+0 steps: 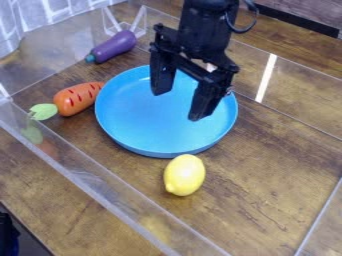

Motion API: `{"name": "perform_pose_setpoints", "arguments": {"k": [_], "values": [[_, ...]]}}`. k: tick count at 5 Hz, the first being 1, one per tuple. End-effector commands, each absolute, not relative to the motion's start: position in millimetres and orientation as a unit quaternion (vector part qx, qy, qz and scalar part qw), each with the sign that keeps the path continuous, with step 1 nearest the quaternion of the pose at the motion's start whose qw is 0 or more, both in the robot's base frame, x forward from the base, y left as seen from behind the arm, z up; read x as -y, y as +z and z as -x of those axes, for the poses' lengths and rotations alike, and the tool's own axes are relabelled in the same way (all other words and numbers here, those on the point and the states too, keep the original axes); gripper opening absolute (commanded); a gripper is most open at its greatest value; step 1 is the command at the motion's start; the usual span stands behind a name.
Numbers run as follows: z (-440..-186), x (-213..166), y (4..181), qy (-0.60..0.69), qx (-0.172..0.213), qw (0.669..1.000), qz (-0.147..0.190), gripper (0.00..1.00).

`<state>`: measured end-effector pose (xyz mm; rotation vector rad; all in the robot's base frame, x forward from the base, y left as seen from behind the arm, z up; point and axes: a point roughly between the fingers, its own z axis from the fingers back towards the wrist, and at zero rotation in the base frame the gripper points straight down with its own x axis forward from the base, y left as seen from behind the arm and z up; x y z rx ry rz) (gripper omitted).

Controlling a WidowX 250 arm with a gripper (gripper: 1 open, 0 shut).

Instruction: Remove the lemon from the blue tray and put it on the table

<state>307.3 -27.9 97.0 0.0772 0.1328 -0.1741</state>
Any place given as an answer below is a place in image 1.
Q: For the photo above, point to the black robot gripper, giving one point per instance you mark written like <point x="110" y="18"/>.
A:
<point x="194" y="49"/>

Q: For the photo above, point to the yellow toy lemon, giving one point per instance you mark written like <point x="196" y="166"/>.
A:
<point x="183" y="175"/>

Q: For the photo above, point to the blue round tray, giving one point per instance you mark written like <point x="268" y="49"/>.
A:
<point x="150" y="124"/>

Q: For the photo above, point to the purple toy eggplant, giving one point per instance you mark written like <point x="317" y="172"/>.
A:
<point x="120" y="43"/>

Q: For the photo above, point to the orange toy carrot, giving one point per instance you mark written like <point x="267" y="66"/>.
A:
<point x="69" y="101"/>

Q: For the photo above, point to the white grid curtain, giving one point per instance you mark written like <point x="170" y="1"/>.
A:
<point x="25" y="15"/>

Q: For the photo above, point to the clear acrylic enclosure wall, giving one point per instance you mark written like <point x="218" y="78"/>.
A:
<point x="91" y="199"/>

